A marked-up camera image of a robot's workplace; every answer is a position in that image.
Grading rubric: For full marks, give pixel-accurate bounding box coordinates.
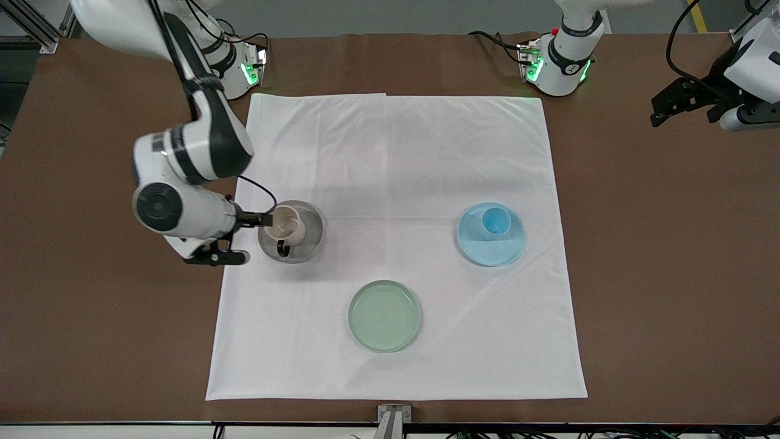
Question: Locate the white mug with black handle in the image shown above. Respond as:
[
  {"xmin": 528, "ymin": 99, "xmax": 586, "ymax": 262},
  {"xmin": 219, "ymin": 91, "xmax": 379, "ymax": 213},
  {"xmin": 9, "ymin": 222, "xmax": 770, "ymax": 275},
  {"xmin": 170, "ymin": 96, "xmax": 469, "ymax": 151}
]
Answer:
[{"xmin": 271, "ymin": 204, "xmax": 307, "ymax": 257}]

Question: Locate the blue cup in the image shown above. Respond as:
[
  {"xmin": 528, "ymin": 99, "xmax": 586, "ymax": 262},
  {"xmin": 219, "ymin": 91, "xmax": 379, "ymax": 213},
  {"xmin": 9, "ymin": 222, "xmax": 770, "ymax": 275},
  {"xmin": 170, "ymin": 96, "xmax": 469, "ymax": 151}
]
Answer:
[{"xmin": 481, "ymin": 207, "xmax": 512, "ymax": 241}]

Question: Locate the gray plate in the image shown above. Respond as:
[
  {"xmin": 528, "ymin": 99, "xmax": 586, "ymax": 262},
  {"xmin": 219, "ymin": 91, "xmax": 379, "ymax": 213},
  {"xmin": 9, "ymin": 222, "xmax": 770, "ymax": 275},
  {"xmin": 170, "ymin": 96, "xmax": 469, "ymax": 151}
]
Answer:
[{"xmin": 257, "ymin": 200, "xmax": 326, "ymax": 264}]

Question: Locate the green plate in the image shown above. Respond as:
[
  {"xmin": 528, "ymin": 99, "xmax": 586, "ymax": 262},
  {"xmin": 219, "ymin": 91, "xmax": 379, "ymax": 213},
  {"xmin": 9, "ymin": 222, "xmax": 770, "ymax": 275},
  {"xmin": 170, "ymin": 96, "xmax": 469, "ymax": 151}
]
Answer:
[{"xmin": 348, "ymin": 280, "xmax": 423, "ymax": 353}]

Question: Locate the blue plate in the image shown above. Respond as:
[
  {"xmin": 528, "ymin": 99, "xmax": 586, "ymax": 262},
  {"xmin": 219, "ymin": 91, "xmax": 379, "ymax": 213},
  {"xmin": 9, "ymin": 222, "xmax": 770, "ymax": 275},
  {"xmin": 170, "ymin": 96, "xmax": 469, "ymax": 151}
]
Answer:
[{"xmin": 457, "ymin": 202, "xmax": 527, "ymax": 267}]

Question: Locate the white cloth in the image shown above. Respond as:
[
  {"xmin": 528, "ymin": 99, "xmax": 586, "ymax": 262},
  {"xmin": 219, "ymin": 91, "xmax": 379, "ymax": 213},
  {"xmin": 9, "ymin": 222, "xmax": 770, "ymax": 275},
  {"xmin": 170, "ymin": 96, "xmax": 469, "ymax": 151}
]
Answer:
[{"xmin": 205, "ymin": 93, "xmax": 589, "ymax": 401}]

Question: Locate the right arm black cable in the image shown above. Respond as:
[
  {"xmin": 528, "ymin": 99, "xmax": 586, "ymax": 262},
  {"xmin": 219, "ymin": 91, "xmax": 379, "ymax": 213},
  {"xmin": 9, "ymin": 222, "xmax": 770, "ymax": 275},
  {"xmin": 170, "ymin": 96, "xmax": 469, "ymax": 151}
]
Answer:
[{"xmin": 146, "ymin": 0, "xmax": 278, "ymax": 215}]

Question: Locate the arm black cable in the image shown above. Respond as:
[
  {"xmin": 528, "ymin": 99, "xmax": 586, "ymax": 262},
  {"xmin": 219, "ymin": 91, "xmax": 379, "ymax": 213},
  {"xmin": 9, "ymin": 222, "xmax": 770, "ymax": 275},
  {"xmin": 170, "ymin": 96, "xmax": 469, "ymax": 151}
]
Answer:
[
  {"xmin": 146, "ymin": 0, "xmax": 278, "ymax": 215},
  {"xmin": 666, "ymin": 0, "xmax": 741, "ymax": 101}
]

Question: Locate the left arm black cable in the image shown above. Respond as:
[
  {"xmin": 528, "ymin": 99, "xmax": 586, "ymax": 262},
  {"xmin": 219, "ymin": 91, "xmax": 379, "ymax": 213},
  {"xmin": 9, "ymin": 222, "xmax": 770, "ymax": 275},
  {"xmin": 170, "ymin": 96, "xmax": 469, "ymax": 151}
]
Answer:
[{"xmin": 666, "ymin": 0, "xmax": 741, "ymax": 101}]

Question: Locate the aluminium frame profile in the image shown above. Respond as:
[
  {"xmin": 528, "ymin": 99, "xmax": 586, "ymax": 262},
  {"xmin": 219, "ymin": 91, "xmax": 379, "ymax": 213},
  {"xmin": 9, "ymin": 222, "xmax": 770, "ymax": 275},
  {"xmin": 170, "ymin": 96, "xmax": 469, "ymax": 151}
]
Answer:
[
  {"xmin": 728, "ymin": 0, "xmax": 780, "ymax": 46},
  {"xmin": 0, "ymin": 0, "xmax": 77, "ymax": 52}
]

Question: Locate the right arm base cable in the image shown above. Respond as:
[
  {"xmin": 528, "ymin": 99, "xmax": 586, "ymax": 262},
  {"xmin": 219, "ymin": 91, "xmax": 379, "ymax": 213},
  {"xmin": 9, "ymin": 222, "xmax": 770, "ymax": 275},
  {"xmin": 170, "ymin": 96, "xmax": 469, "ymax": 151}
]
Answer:
[{"xmin": 183, "ymin": 15, "xmax": 270, "ymax": 68}]

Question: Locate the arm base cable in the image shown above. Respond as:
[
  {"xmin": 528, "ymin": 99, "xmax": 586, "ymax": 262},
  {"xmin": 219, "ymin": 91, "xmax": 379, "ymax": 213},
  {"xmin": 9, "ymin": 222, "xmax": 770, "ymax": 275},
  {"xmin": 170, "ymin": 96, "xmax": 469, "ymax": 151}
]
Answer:
[
  {"xmin": 183, "ymin": 15, "xmax": 270, "ymax": 68},
  {"xmin": 468, "ymin": 30, "xmax": 532, "ymax": 65}
]

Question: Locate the left arm base cable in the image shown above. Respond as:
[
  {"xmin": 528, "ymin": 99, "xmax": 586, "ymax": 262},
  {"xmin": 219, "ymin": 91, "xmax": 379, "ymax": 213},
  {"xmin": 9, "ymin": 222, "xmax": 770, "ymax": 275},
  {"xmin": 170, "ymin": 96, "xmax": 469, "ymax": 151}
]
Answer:
[{"xmin": 468, "ymin": 30, "xmax": 532, "ymax": 65}]

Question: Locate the metal table edge bracket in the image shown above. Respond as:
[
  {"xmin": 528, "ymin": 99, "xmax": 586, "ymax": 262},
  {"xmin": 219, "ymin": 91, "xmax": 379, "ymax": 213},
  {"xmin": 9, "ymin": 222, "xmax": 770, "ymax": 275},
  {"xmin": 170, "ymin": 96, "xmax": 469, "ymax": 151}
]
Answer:
[{"xmin": 377, "ymin": 404, "xmax": 413, "ymax": 439}]

